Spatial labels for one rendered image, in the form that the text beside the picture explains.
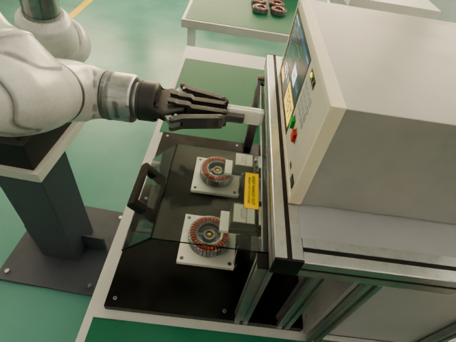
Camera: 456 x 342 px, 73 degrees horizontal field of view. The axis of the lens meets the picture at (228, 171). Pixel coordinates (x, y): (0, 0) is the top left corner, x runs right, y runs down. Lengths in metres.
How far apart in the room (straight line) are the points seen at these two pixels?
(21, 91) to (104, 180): 1.67
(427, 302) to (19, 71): 0.74
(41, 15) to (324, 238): 0.95
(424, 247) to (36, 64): 0.64
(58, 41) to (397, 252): 1.03
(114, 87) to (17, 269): 1.39
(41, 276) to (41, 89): 1.40
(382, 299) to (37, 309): 1.46
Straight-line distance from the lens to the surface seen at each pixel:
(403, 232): 0.62
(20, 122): 0.46
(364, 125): 0.46
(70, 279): 1.74
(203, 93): 0.62
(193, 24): 2.19
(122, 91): 0.58
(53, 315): 1.71
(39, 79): 0.47
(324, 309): 0.72
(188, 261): 0.84
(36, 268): 1.82
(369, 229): 0.58
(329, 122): 0.44
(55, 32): 1.11
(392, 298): 0.68
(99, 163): 2.20
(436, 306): 0.74
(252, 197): 0.61
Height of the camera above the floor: 1.53
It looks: 46 degrees down
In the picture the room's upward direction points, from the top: 10 degrees clockwise
